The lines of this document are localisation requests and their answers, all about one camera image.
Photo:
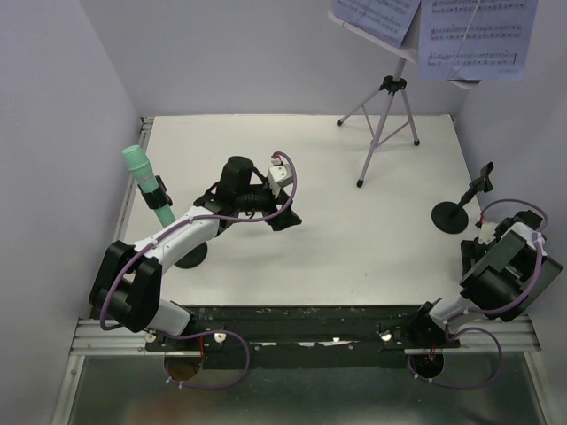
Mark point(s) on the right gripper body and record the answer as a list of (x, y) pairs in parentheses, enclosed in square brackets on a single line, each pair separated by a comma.
[(473, 250)]

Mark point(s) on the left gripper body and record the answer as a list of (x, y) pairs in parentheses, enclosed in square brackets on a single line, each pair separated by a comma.
[(266, 201)]

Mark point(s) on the black mic stand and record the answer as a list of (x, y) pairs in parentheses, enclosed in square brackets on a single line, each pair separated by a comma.
[(450, 217), (160, 202)]

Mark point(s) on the green microphone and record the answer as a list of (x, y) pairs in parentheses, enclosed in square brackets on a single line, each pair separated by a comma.
[(150, 185)]

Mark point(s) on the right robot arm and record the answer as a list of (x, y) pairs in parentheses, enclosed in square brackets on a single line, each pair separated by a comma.
[(500, 279)]

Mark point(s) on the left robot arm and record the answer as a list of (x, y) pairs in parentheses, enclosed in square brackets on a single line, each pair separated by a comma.
[(127, 289)]

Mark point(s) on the white music stand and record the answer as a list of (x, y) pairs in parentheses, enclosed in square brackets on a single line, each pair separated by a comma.
[(392, 85)]

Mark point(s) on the right sheet music page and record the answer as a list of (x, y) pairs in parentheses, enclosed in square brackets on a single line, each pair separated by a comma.
[(463, 40)]

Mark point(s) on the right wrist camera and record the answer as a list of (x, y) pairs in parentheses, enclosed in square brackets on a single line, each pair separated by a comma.
[(486, 231)]

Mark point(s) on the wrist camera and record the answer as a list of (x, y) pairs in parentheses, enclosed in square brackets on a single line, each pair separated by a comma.
[(280, 174), (486, 231)]

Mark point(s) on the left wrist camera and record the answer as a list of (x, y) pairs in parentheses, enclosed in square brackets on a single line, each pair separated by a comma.
[(280, 174)]

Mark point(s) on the aluminium frame rail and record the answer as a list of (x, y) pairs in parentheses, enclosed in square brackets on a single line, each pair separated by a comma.
[(374, 247)]

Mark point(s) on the black mounting rail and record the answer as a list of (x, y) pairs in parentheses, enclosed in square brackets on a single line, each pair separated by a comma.
[(302, 337)]

